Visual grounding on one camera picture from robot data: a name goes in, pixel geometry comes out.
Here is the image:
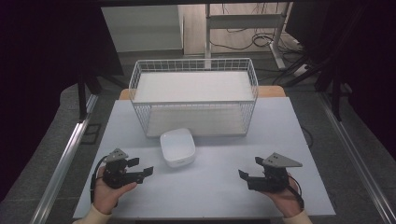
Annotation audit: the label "wooden table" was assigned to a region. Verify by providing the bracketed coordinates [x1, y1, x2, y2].
[119, 85, 287, 101]

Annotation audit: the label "black stand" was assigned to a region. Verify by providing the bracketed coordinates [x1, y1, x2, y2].
[281, 52, 354, 123]
[75, 60, 127, 123]

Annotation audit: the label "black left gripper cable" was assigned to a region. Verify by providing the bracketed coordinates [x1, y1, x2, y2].
[90, 155, 109, 205]

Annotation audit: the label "white desk frame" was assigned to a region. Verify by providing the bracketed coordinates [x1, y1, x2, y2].
[204, 2, 292, 70]

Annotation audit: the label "dark curtain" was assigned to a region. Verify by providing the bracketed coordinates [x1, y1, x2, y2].
[0, 0, 124, 203]
[284, 0, 396, 161]

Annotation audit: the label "black floor cables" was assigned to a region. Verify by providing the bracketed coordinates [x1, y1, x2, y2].
[208, 3, 309, 64]

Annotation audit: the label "grey cabinet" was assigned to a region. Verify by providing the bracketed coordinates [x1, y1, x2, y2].
[100, 4, 185, 53]

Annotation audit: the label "white wire basket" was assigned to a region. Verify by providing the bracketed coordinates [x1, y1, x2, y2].
[128, 57, 260, 139]

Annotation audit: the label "metal rail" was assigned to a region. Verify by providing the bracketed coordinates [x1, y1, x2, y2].
[317, 92, 396, 224]
[29, 93, 100, 224]

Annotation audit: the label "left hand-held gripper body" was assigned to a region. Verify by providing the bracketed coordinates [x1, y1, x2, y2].
[102, 147, 145, 189]

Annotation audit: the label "black floor grate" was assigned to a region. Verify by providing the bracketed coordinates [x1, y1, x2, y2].
[80, 123, 103, 146]

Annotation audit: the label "person's left hand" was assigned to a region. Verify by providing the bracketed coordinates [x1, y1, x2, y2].
[92, 175, 138, 216]

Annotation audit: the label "white power strip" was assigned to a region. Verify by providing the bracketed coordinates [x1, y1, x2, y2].
[292, 63, 310, 77]

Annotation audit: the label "white table mat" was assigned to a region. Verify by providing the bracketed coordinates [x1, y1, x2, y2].
[72, 96, 337, 219]

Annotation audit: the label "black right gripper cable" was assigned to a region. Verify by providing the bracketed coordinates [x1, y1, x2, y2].
[287, 175, 305, 210]

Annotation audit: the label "person's right hand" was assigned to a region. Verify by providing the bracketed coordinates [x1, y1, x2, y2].
[261, 172, 305, 218]

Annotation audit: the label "white bowl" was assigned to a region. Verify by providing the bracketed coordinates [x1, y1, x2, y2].
[159, 127, 197, 169]

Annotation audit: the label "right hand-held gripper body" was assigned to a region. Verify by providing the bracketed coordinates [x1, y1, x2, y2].
[247, 151, 304, 192]

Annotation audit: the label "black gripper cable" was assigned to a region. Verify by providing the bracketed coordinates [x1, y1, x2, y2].
[287, 175, 305, 210]
[90, 155, 109, 205]

